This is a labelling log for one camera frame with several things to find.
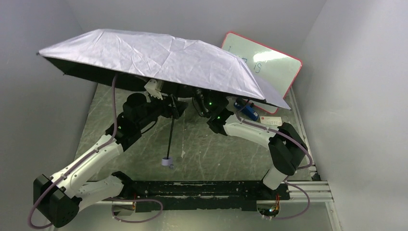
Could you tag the red framed whiteboard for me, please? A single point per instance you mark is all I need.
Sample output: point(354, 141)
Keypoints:
point(274, 70)

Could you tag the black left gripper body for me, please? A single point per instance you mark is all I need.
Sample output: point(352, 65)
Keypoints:
point(178, 106)

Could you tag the lilac and black folding umbrella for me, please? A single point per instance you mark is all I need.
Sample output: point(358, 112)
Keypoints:
point(128, 60)

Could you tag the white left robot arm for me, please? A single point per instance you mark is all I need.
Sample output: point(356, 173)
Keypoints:
point(61, 196)

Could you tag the blue whiteboard eraser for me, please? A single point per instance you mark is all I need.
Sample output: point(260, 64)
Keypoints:
point(246, 108)

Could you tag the white paper box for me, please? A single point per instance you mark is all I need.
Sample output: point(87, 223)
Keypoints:
point(271, 120)

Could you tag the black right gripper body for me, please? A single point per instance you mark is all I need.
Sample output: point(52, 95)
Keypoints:
point(199, 98)

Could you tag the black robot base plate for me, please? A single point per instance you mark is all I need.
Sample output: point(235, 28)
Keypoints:
point(192, 195)

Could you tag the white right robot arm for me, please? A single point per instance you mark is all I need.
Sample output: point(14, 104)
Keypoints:
point(286, 147)

